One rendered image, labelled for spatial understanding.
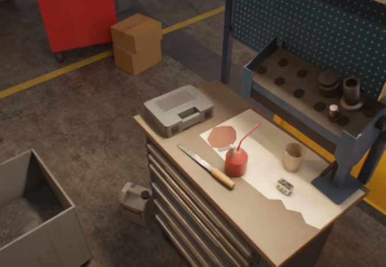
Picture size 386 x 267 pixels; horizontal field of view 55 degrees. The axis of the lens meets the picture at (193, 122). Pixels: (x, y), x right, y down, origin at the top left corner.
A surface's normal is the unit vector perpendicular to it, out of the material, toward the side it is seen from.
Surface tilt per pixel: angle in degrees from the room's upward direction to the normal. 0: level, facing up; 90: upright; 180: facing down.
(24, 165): 90
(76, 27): 90
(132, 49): 90
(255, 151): 0
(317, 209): 0
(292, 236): 0
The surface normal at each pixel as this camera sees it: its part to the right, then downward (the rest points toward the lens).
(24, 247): 0.65, 0.51
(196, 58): 0.00, -0.75
